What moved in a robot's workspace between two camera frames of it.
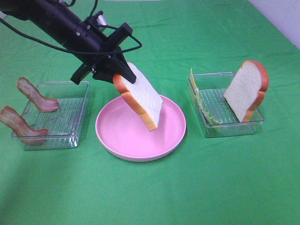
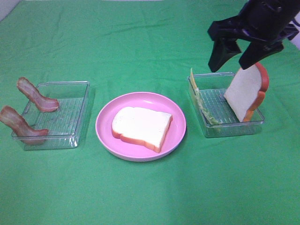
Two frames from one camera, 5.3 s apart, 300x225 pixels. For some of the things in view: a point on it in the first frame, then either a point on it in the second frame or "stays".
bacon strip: (31, 93) stays
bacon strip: (9, 116) stays
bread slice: (142, 94) to (147, 127)
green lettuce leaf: (211, 119) stays
